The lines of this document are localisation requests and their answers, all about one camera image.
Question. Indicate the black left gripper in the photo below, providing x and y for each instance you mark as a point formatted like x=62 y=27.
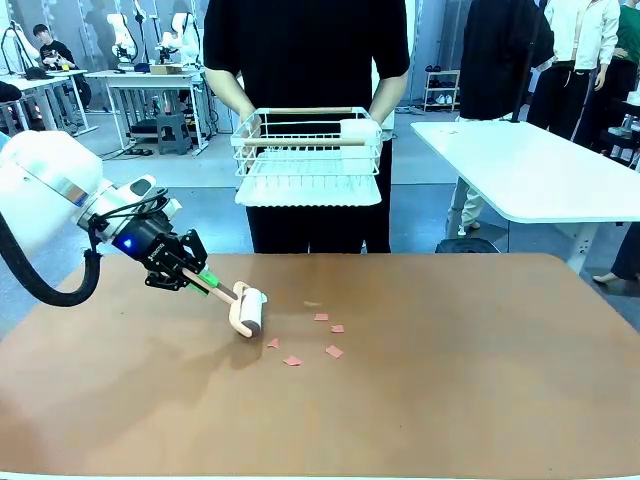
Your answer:
x=155 y=245

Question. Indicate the beige lint roller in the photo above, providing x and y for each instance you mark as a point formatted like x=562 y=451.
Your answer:
x=247 y=312

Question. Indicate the white drip tray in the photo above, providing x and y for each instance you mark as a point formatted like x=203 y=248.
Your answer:
x=307 y=195

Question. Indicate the white plastic utensil cup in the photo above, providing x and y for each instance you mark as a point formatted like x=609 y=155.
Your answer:
x=361 y=131

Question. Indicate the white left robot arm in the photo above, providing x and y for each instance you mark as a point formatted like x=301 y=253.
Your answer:
x=45 y=185

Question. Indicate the person's left forearm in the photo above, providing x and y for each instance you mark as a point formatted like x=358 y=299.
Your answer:
x=391 y=95

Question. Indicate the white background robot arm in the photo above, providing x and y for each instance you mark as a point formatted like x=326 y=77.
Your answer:
x=122 y=35
x=175 y=35

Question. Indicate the person's right forearm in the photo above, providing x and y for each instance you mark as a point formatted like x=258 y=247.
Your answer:
x=227 y=92

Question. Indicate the person's right hand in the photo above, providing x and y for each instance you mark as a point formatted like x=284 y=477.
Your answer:
x=249 y=120

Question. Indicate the person's left hand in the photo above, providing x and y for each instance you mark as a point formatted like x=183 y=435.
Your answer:
x=382 y=120

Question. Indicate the pink paper scrap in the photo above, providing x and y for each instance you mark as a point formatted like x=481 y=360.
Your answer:
x=337 y=328
x=321 y=316
x=334 y=351
x=292 y=360
x=273 y=342

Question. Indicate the grey step stool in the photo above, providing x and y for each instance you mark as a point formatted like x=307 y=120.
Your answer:
x=173 y=132

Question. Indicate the white background workbench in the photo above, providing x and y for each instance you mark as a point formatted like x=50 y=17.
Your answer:
x=145 y=77

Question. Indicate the cardboard box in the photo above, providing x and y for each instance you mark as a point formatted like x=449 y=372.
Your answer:
x=167 y=69

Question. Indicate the white desk with seated person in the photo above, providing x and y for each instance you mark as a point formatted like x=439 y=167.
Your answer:
x=50 y=80

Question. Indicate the black cap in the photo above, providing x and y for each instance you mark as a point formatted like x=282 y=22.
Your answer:
x=36 y=73

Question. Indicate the seated person in black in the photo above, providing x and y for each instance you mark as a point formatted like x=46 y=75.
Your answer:
x=55 y=55

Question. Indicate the person in black shirt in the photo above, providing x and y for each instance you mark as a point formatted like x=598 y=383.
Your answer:
x=305 y=50

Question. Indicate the black round stand base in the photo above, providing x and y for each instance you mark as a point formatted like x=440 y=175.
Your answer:
x=467 y=246

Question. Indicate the white shoe rack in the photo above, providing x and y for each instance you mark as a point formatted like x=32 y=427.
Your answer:
x=442 y=90

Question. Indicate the white side table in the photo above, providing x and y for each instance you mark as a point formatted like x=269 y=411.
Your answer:
x=530 y=170

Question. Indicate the standing person in black coat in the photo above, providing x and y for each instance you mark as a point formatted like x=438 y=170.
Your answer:
x=500 y=60

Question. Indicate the standing person in white jacket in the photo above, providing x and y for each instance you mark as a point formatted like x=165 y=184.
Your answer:
x=585 y=35

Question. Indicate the standing person in green shirt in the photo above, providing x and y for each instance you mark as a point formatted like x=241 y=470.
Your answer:
x=629 y=30

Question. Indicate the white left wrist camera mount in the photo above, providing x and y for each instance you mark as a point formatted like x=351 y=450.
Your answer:
x=171 y=206

